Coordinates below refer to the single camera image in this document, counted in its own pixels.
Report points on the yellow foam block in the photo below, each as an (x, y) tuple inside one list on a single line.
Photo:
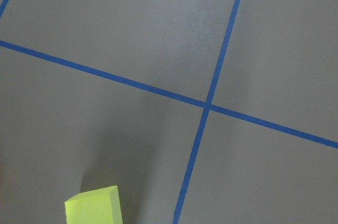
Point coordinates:
[(95, 206)]

